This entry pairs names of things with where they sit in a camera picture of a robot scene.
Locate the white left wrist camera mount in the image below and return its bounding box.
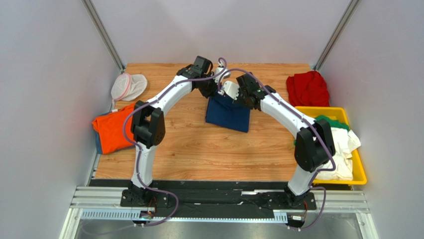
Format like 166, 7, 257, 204
213, 67, 231, 84

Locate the green t shirt in bin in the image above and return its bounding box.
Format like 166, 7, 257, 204
315, 115, 350, 147

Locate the aluminium corner post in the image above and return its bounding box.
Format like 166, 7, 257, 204
82, 0, 125, 73
313, 0, 361, 71

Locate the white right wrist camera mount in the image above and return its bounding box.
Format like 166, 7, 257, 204
218, 81, 239, 101

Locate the left aluminium corner post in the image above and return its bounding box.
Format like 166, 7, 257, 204
82, 0, 125, 73

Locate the white t shirt in bin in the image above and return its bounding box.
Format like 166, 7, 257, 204
316, 127, 361, 181

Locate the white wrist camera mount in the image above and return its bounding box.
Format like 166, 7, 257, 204
213, 67, 231, 84
218, 81, 239, 101

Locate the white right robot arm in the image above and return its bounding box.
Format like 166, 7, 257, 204
235, 73, 336, 207

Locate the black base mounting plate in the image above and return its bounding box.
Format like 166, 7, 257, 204
89, 179, 352, 220

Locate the yellow plastic bin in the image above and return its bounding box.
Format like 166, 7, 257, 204
296, 106, 367, 185

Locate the right aluminium corner post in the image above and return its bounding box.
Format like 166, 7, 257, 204
313, 0, 361, 71

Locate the navy blue t shirt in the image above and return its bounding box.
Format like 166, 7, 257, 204
205, 93, 250, 133

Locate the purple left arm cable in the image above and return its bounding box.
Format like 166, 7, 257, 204
122, 57, 228, 228

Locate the orange folded t shirt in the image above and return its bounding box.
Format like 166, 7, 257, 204
92, 103, 135, 144

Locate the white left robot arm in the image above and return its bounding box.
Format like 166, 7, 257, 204
120, 56, 227, 207

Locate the white mesh laundry bag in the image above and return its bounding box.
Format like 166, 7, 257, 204
111, 73, 148, 101

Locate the red crumpled t shirt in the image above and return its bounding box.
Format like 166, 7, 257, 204
286, 71, 330, 107

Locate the aluminium frame rail front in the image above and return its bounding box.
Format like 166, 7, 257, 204
60, 180, 378, 239

